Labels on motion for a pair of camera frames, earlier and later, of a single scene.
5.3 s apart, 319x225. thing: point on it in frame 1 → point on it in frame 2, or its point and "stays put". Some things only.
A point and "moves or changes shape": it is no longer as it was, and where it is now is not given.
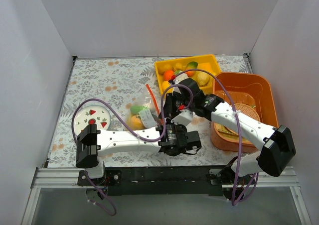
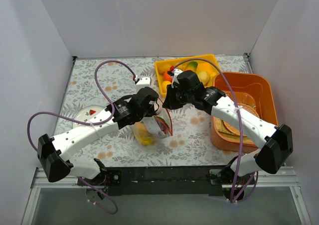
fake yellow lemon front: x=165 y=85 stays put
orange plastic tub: x=253 y=89 stays put
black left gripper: x=165 y=109 → x=151 y=108
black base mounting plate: x=165 y=181 stays put
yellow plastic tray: x=201 y=68 stays put
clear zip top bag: x=144 y=111 moves or changes shape
